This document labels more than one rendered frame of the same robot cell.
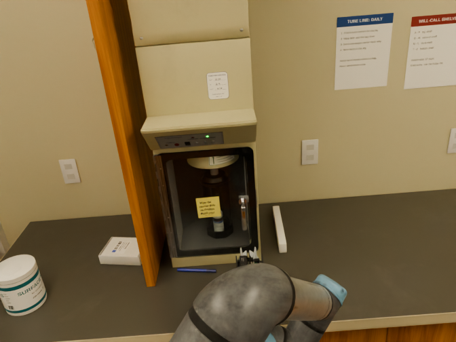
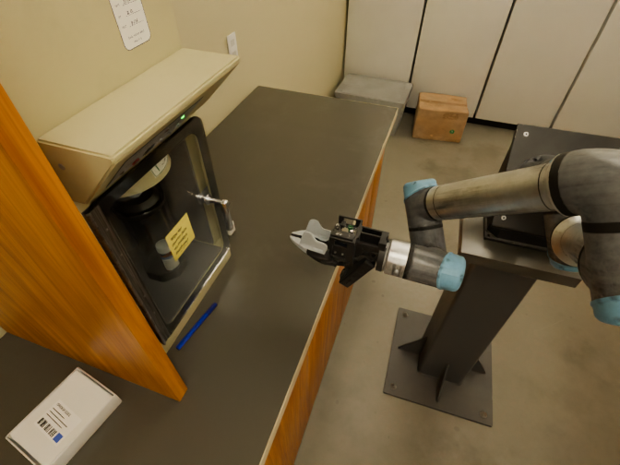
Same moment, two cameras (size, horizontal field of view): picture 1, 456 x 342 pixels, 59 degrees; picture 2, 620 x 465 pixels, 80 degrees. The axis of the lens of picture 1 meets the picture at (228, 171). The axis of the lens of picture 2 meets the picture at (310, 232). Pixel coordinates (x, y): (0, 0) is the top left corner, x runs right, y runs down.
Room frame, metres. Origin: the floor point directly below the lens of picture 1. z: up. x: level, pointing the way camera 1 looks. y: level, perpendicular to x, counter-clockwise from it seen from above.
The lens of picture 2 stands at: (0.72, 0.49, 1.75)
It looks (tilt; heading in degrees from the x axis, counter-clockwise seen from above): 46 degrees down; 289
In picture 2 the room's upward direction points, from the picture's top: straight up
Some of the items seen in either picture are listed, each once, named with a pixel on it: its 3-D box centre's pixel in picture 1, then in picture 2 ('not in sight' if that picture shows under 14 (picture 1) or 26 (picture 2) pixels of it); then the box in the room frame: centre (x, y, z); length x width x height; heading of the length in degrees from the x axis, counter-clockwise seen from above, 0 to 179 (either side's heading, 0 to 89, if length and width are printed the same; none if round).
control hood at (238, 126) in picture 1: (201, 134); (164, 121); (1.10, 0.07, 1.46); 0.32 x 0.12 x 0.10; 89
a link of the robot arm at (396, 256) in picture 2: not in sight; (395, 258); (0.71, -0.03, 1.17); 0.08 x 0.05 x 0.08; 89
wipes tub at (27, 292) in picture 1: (20, 284); not in sight; (1.05, 0.71, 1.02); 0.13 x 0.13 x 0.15
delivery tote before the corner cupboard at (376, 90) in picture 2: not in sight; (372, 105); (1.19, -2.64, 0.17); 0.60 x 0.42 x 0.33; 177
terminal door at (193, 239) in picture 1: (210, 205); (180, 233); (1.15, 0.07, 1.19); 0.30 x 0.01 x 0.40; 89
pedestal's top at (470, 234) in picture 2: not in sight; (513, 232); (0.37, -0.48, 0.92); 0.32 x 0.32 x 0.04; 1
